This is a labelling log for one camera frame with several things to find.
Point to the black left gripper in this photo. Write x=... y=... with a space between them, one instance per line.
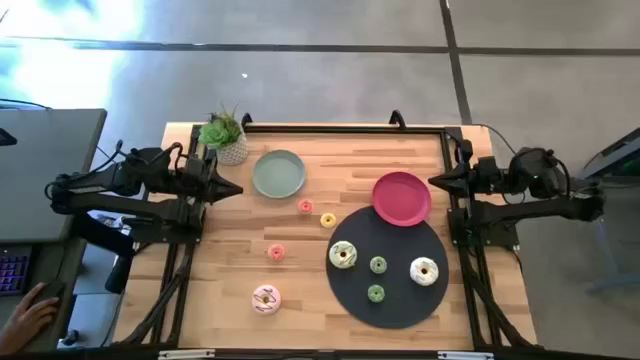
x=202 y=182

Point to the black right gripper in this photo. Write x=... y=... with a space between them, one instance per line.
x=469 y=180

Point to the small pink donut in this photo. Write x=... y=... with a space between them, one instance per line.
x=300 y=206
x=271 y=252

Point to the large white frosted donut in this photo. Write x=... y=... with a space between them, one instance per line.
x=416 y=271

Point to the small yellow donut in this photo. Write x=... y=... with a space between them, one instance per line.
x=323 y=220

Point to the small green donut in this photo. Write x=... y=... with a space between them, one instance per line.
x=373 y=265
x=371 y=293

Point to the large pink frosted donut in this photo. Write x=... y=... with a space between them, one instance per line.
x=257 y=300

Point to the large green frosted donut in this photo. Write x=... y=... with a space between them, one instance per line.
x=335 y=255

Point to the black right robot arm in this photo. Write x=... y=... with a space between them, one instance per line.
x=540 y=210

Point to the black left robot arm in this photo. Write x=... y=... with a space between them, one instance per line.
x=150 y=210

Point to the white triangle-pattern plant pot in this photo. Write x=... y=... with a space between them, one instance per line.
x=235 y=152

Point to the magenta pink plate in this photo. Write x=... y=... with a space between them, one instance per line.
x=401 y=199

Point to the green succulent plant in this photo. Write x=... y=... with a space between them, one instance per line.
x=215 y=134

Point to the sage green plate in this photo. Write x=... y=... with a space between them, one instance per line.
x=278 y=174

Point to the black cylindrical equipment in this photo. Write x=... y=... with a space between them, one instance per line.
x=107 y=237

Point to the black round woven placemat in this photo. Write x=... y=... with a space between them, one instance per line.
x=400 y=305

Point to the grey desk top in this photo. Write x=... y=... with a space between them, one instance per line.
x=50 y=175

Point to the dark side desk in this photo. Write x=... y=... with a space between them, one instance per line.
x=50 y=260

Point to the black computer mouse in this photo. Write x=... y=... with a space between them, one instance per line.
x=52 y=289

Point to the small black knob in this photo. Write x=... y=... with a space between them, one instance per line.
x=70 y=337

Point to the small black device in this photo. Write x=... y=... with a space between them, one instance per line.
x=6 y=137

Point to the backlit black keyboard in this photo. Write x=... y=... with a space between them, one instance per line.
x=12 y=272

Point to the person's hand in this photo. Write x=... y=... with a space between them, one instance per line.
x=25 y=320

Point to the black aluminium table frame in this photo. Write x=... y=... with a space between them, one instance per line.
x=350 y=129

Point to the white metal bracket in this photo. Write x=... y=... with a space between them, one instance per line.
x=465 y=355
x=186 y=354

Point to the grey metal cart frame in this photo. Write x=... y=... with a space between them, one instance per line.
x=617 y=150

